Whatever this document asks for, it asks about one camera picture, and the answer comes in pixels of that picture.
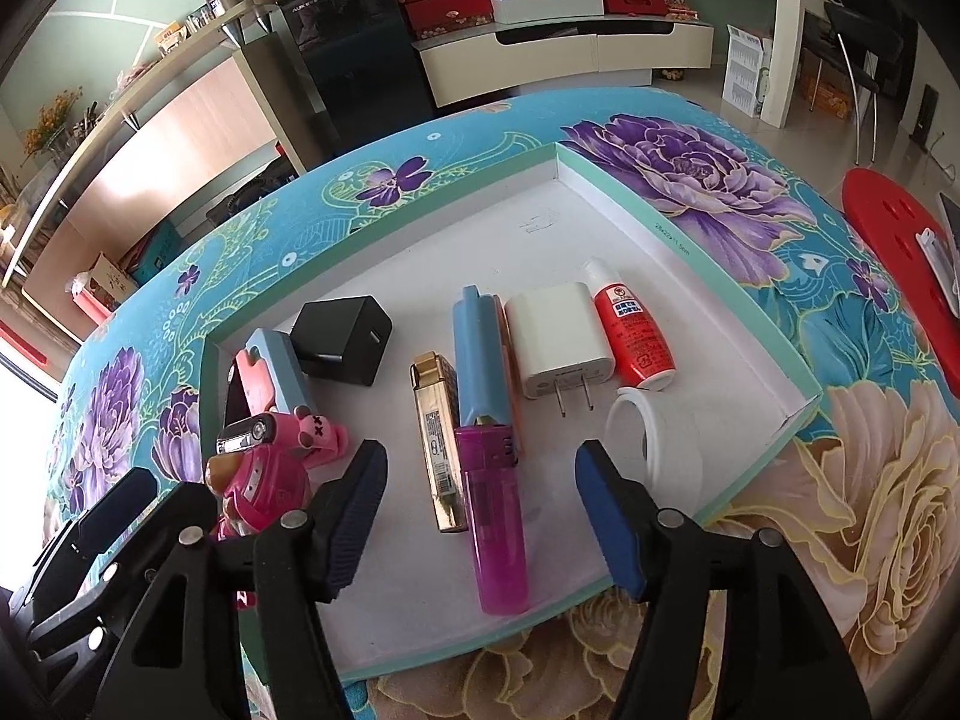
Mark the black charger cube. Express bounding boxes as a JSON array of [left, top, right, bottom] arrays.
[[290, 295, 393, 389]]

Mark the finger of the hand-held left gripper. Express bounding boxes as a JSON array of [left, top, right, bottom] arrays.
[[97, 478, 218, 616], [41, 466, 160, 601]]

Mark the red gift box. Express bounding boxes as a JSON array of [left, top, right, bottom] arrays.
[[401, 0, 496, 42]]

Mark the white flat box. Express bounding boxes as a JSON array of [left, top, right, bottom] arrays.
[[491, 0, 607, 23]]

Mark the white packet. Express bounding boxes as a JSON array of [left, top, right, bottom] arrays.
[[916, 195, 960, 293]]

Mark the white desk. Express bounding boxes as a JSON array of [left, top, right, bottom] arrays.
[[664, 0, 833, 128]]

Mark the black bag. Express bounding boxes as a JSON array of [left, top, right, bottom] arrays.
[[206, 165, 301, 226]]

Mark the white printed carton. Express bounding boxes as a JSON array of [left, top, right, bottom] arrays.
[[721, 24, 773, 119]]

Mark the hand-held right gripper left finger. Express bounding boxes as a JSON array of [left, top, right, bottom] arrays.
[[124, 439, 389, 720]]

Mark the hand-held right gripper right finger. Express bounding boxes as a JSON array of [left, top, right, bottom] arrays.
[[574, 441, 875, 720]]

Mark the teal white cardboard box lid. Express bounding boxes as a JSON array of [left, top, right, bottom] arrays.
[[201, 141, 822, 685]]

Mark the black chair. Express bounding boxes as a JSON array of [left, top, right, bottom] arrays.
[[823, 0, 905, 166]]

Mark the pink toy bear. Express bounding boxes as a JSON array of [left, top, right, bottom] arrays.
[[206, 405, 351, 541]]

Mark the orange box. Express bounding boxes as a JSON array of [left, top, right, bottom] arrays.
[[799, 67, 852, 117]]

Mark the white television stand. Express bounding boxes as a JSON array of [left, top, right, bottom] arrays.
[[412, 15, 715, 110]]

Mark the white charger plug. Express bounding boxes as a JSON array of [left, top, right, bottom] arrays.
[[505, 281, 616, 419]]

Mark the black toy car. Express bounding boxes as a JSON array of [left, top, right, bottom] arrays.
[[216, 367, 277, 458]]

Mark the white tape ring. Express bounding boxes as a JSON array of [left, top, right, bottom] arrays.
[[606, 385, 706, 500]]

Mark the red glue bottle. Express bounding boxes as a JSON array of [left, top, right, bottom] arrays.
[[583, 257, 678, 392]]

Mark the brown cardboard box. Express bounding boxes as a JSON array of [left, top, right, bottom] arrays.
[[86, 251, 140, 301]]

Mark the wooden sideboard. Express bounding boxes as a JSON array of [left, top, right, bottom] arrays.
[[0, 0, 331, 323]]

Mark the pink translucent lighter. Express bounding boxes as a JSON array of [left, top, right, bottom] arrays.
[[454, 424, 528, 614]]

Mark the yellow flower bouquet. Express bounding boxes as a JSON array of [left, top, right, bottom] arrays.
[[22, 86, 83, 158]]

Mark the black cabinet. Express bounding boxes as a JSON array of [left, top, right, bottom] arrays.
[[277, 0, 436, 158]]

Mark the red round stool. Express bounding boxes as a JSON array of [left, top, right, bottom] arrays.
[[840, 169, 960, 361]]

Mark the black router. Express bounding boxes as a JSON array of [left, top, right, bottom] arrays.
[[911, 82, 942, 147]]

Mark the gold patterned lighter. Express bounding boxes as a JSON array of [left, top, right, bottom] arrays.
[[409, 351, 467, 533]]

